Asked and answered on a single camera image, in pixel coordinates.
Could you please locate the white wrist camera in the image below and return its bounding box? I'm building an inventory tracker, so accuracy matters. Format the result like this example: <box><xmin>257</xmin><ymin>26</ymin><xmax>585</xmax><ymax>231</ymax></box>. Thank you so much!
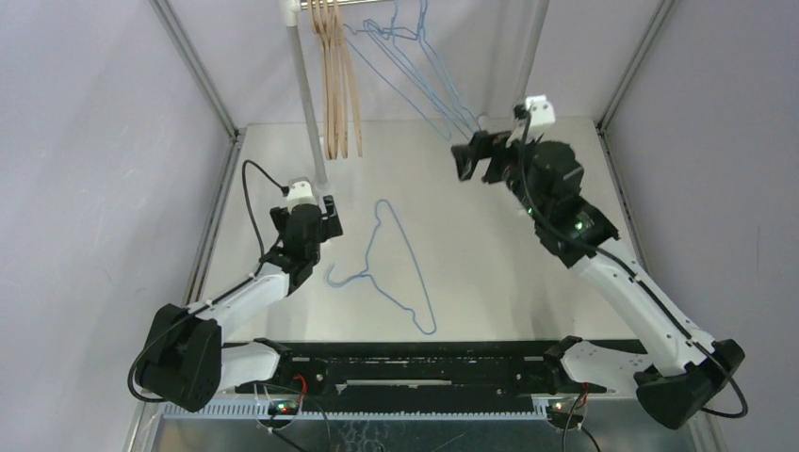
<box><xmin>510</xmin><ymin>95</ymin><xmax>556</xmax><ymax>144</ymax></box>
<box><xmin>285</xmin><ymin>177</ymin><xmax>318</xmax><ymax>211</ymax></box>

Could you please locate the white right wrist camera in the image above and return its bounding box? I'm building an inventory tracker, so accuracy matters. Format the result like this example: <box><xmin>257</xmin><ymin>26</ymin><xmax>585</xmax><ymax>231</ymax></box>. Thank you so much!
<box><xmin>510</xmin><ymin>95</ymin><xmax>556</xmax><ymax>144</ymax></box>

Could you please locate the left electronics board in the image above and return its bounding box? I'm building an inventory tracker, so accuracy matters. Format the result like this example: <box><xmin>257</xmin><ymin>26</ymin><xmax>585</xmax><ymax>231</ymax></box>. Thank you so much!
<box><xmin>267</xmin><ymin>400</ymin><xmax>301</xmax><ymax>418</ymax></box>

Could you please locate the metal clothes rack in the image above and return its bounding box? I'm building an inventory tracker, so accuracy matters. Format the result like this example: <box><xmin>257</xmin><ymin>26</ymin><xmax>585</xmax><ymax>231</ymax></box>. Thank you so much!
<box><xmin>278</xmin><ymin>0</ymin><xmax>549</xmax><ymax>188</ymax></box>

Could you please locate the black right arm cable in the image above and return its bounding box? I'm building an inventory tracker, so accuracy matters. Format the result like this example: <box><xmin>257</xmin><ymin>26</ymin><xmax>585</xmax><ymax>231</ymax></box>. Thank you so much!
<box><xmin>514</xmin><ymin>105</ymin><xmax>749</xmax><ymax>419</ymax></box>

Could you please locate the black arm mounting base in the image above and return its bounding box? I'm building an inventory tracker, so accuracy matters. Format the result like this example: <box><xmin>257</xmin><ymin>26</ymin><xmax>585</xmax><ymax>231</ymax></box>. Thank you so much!
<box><xmin>234</xmin><ymin>340</ymin><xmax>604</xmax><ymax>412</ymax></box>

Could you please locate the right electronics board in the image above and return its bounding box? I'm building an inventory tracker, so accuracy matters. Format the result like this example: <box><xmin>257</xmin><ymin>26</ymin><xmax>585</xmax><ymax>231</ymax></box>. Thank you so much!
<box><xmin>546</xmin><ymin>404</ymin><xmax>584</xmax><ymax>430</ymax></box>

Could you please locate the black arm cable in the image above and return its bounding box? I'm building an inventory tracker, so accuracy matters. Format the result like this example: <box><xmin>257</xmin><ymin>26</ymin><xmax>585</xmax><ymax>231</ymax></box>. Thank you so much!
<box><xmin>127</xmin><ymin>159</ymin><xmax>291</xmax><ymax>404</ymax></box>
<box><xmin>514</xmin><ymin>105</ymin><xmax>749</xmax><ymax>419</ymax></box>

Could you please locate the beige plastic hanger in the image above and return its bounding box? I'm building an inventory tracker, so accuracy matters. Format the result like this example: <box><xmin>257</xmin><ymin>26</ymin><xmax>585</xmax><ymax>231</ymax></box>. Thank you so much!
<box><xmin>308</xmin><ymin>1</ymin><xmax>340</xmax><ymax>160</ymax></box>
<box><xmin>328</xmin><ymin>1</ymin><xmax>349</xmax><ymax>156</ymax></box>
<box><xmin>307</xmin><ymin>1</ymin><xmax>336</xmax><ymax>160</ymax></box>
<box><xmin>336</xmin><ymin>1</ymin><xmax>364</xmax><ymax>159</ymax></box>

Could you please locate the white slotted cable duct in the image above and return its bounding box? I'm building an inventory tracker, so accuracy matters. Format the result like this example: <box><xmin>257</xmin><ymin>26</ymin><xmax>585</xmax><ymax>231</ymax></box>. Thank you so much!
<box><xmin>161</xmin><ymin>398</ymin><xmax>549</xmax><ymax>420</ymax></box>

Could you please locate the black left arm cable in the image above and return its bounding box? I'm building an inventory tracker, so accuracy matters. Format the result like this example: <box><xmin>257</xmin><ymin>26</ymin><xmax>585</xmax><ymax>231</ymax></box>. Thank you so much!
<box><xmin>127</xmin><ymin>159</ymin><xmax>291</xmax><ymax>404</ymax></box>

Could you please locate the electronics board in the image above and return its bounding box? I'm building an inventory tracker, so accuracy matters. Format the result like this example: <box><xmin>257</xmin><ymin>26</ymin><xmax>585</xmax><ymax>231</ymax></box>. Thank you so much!
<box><xmin>546</xmin><ymin>404</ymin><xmax>584</xmax><ymax>430</ymax></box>
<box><xmin>267</xmin><ymin>400</ymin><xmax>301</xmax><ymax>418</ymax></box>

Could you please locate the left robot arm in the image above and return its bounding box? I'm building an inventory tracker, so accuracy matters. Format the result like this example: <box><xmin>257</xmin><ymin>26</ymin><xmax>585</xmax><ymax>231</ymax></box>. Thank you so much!
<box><xmin>126</xmin><ymin>195</ymin><xmax>343</xmax><ymax>412</ymax></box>

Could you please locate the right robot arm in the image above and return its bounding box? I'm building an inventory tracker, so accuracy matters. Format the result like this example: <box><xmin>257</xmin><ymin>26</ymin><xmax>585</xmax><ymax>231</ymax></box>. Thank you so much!
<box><xmin>450</xmin><ymin>132</ymin><xmax>745</xmax><ymax>429</ymax></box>

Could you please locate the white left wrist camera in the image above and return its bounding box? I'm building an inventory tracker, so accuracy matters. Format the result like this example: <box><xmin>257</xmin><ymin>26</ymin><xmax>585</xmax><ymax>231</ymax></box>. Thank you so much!
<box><xmin>285</xmin><ymin>177</ymin><xmax>318</xmax><ymax>211</ymax></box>

